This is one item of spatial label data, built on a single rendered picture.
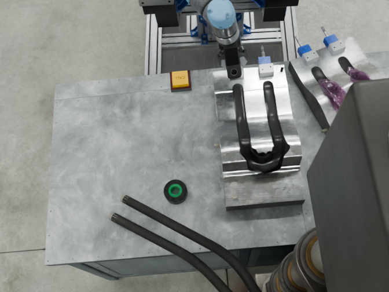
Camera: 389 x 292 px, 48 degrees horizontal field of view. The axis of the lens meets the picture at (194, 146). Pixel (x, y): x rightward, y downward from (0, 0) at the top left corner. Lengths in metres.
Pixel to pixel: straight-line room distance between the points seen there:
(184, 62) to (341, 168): 2.15
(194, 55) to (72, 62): 0.82
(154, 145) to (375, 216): 1.36
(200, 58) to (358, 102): 2.18
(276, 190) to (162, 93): 0.58
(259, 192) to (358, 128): 1.17
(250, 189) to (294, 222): 0.18
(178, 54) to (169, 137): 0.96
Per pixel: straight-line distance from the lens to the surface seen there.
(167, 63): 2.49
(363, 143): 0.31
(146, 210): 1.49
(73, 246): 1.59
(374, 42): 2.91
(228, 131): 1.51
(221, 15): 1.26
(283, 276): 1.00
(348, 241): 0.37
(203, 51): 2.51
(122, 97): 1.73
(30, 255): 2.52
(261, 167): 1.49
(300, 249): 0.75
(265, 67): 1.61
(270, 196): 1.48
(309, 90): 1.64
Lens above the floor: 2.28
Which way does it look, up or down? 67 degrees down
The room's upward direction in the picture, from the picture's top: 11 degrees counter-clockwise
